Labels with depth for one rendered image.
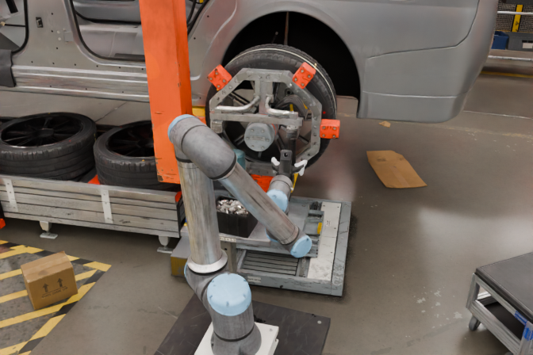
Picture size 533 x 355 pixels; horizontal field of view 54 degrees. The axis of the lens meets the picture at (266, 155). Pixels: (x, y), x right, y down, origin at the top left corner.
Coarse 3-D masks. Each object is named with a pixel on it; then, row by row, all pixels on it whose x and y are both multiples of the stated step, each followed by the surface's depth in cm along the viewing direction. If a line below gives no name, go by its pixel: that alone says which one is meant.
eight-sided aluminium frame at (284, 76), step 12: (240, 72) 245; (252, 72) 244; (264, 72) 244; (276, 72) 246; (288, 72) 244; (228, 84) 249; (288, 84) 243; (216, 96) 253; (300, 96) 244; (312, 96) 248; (312, 108) 246; (312, 120) 249; (312, 132) 251; (228, 144) 268; (312, 144) 254; (300, 156) 258; (312, 156) 257; (252, 168) 266; (264, 168) 266
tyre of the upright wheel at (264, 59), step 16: (256, 48) 262; (288, 48) 261; (240, 64) 252; (256, 64) 250; (272, 64) 249; (288, 64) 247; (320, 80) 252; (208, 96) 263; (320, 96) 251; (208, 112) 267; (336, 112) 274; (320, 144) 262
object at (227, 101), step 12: (252, 84) 258; (228, 96) 263; (240, 96) 263; (276, 96) 258; (252, 108) 263; (228, 120) 278; (228, 132) 274; (240, 132) 286; (240, 144) 278; (276, 144) 292; (300, 144) 279; (252, 156) 276; (264, 156) 278; (276, 156) 278
